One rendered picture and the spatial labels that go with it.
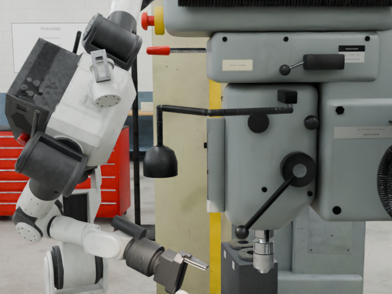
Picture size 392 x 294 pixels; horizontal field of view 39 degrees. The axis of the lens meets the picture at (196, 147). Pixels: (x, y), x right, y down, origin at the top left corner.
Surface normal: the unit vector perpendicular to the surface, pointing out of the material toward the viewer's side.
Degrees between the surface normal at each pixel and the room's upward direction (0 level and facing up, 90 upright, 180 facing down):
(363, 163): 90
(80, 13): 90
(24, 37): 90
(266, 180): 90
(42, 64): 58
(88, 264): 80
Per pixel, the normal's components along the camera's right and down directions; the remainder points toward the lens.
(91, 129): 0.33, -0.42
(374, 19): 0.03, 0.30
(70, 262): 0.38, -0.04
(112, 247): -0.40, 0.07
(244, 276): 0.20, 0.15
